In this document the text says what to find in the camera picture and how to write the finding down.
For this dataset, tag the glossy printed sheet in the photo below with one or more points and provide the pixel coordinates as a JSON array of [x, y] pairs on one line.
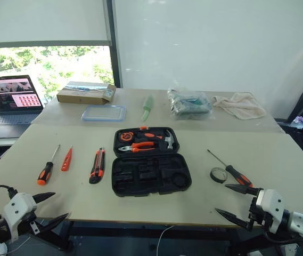
[[87, 86]]

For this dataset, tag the clear container lid blue rim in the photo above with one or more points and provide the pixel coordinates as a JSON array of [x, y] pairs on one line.
[[103, 113]]

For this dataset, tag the white roller blind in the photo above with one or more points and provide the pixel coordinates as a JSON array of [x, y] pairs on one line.
[[42, 18]]

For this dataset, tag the small labelled cardboard box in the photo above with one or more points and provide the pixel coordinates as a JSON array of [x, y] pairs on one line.
[[109, 93]]

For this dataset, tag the orange test pen screwdriver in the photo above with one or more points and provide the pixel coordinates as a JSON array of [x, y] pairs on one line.
[[66, 161]]

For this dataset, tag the black window frame post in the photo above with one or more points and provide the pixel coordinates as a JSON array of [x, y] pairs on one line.
[[113, 40]]

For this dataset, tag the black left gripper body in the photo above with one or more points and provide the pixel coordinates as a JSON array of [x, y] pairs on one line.
[[28, 226]]

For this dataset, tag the black tool case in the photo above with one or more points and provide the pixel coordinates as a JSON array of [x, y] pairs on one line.
[[151, 184]]

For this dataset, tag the flat brown cardboard box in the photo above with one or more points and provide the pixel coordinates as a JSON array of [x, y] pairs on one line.
[[79, 97]]

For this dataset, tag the open laptop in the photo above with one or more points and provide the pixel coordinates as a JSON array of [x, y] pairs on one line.
[[7, 117]]

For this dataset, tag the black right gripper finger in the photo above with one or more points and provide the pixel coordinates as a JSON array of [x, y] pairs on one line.
[[244, 190], [236, 219]]

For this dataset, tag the clear plastic bag with contents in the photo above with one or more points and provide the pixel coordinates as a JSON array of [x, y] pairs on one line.
[[188, 105]]

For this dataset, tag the green sheathed knife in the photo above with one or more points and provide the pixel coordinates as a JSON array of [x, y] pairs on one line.
[[148, 105]]

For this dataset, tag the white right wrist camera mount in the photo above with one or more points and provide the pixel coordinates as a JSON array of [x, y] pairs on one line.
[[271, 205]]

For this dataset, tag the black electrical tape roll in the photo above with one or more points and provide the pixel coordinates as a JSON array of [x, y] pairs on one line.
[[213, 176]]

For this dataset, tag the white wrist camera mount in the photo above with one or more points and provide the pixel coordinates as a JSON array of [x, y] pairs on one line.
[[271, 205], [18, 208]]

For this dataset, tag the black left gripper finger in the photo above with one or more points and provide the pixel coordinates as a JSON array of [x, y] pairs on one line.
[[43, 196], [52, 223]]

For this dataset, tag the orange black tape measure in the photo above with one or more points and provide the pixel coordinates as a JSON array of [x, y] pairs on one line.
[[126, 136]]

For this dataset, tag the black table leg frame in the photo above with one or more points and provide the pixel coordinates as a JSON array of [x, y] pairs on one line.
[[58, 237]]

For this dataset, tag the beige cloth towel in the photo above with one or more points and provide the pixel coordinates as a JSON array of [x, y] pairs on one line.
[[241, 105]]

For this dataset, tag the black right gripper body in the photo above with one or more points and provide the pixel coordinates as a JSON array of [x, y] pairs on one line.
[[260, 216]]

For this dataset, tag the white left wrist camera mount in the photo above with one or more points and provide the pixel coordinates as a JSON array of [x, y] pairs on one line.
[[18, 208]]

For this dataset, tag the black orange utility knife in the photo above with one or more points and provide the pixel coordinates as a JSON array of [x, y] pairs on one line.
[[97, 168]]

